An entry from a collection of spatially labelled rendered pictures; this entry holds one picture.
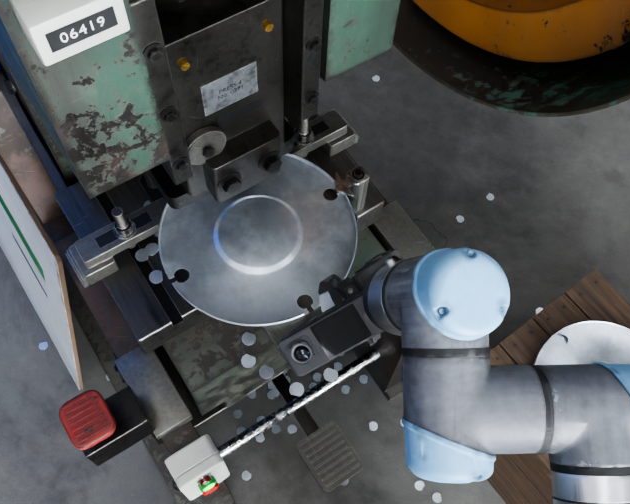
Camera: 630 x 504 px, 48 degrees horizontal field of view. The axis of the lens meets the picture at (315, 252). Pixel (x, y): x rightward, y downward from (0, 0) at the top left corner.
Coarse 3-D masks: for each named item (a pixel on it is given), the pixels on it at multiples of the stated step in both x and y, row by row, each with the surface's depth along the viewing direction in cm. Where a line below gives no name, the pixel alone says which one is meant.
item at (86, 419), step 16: (80, 400) 95; (96, 400) 95; (64, 416) 94; (80, 416) 94; (96, 416) 94; (112, 416) 95; (80, 432) 93; (96, 432) 93; (112, 432) 94; (80, 448) 93
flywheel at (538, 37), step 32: (416, 0) 100; (448, 0) 93; (480, 0) 89; (512, 0) 85; (544, 0) 81; (576, 0) 75; (608, 0) 71; (480, 32) 91; (512, 32) 86; (544, 32) 81; (576, 32) 77; (608, 32) 73
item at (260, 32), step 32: (160, 0) 72; (192, 0) 72; (224, 0) 73; (256, 0) 73; (192, 32) 71; (224, 32) 73; (256, 32) 76; (192, 64) 74; (224, 64) 77; (256, 64) 80; (192, 96) 78; (224, 96) 81; (256, 96) 85; (192, 128) 83; (224, 128) 86; (256, 128) 89; (192, 160) 86; (224, 160) 87; (256, 160) 90; (192, 192) 94; (224, 192) 92
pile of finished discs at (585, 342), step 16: (560, 336) 144; (576, 336) 143; (592, 336) 143; (608, 336) 143; (624, 336) 143; (544, 352) 141; (560, 352) 141; (576, 352) 142; (592, 352) 142; (608, 352) 142; (624, 352) 142
